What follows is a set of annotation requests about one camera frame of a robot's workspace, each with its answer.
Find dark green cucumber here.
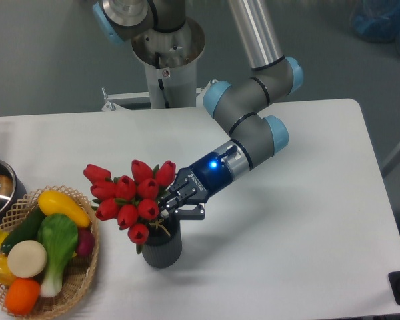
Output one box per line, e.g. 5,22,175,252
1,207,46,255

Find green bok choy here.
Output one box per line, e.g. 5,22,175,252
37,213,78,298

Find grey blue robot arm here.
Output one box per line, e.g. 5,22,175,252
93,1,303,220

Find beige round bun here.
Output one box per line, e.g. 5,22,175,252
7,240,47,278

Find purple red radish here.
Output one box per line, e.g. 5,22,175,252
75,229,95,257

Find woven wicker basket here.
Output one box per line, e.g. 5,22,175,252
0,186,99,319

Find yellow squash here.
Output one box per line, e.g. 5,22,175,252
37,190,91,228

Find yellow bell pepper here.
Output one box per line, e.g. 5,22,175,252
0,253,17,286

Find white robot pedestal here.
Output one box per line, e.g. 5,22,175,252
103,17,205,111

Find red tulip bouquet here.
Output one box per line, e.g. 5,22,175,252
83,160,176,253

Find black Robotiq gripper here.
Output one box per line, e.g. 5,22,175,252
159,151,233,221

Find dark grey ribbed vase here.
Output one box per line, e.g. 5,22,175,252
141,218,182,269

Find blue plastic bag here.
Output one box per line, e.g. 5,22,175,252
349,1,400,54

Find orange fruit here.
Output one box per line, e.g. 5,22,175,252
5,278,40,315

